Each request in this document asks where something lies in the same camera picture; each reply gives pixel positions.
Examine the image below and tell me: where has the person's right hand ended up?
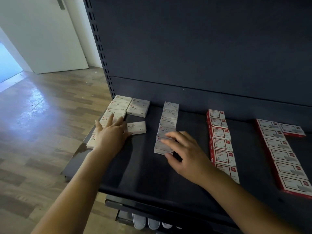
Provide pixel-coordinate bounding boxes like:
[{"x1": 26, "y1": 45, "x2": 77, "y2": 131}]
[{"x1": 160, "y1": 131, "x2": 217, "y2": 187}]

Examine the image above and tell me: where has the person's left hand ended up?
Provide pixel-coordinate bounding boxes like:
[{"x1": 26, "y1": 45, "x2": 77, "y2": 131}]
[{"x1": 94, "y1": 113, "x2": 131, "y2": 159}]

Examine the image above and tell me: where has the small red white box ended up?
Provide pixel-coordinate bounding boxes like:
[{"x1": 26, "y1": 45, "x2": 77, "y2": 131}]
[
  {"x1": 277, "y1": 175, "x2": 312, "y2": 199},
  {"x1": 255, "y1": 119, "x2": 281, "y2": 130},
  {"x1": 279, "y1": 123, "x2": 307, "y2": 138},
  {"x1": 209, "y1": 126, "x2": 232, "y2": 140},
  {"x1": 210, "y1": 138, "x2": 235, "y2": 151},
  {"x1": 208, "y1": 118, "x2": 229, "y2": 128},
  {"x1": 267, "y1": 148, "x2": 300, "y2": 163},
  {"x1": 272, "y1": 161, "x2": 309, "y2": 178},
  {"x1": 211, "y1": 149, "x2": 238, "y2": 166},
  {"x1": 206, "y1": 109, "x2": 226, "y2": 119},
  {"x1": 215, "y1": 163, "x2": 241, "y2": 184},
  {"x1": 258, "y1": 127, "x2": 286, "y2": 139},
  {"x1": 263, "y1": 137, "x2": 293, "y2": 150}
]

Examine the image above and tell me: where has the dark metal shelf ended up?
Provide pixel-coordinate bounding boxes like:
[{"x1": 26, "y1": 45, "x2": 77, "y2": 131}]
[{"x1": 61, "y1": 0, "x2": 312, "y2": 234}]

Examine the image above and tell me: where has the person's right forearm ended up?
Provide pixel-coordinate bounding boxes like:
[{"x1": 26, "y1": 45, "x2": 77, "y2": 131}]
[{"x1": 202, "y1": 170, "x2": 298, "y2": 234}]

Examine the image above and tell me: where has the person's left forearm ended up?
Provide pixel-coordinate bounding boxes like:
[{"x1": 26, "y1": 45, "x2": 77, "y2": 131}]
[{"x1": 32, "y1": 149, "x2": 115, "y2": 234}]

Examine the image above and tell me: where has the grey slipper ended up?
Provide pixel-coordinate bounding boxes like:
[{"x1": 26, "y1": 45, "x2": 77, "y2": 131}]
[
  {"x1": 132, "y1": 213, "x2": 147, "y2": 230},
  {"x1": 147, "y1": 218, "x2": 161, "y2": 230}
]

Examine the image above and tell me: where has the metal door handle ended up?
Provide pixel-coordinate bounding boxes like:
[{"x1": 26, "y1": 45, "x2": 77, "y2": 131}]
[{"x1": 48, "y1": 0, "x2": 66, "y2": 10}]

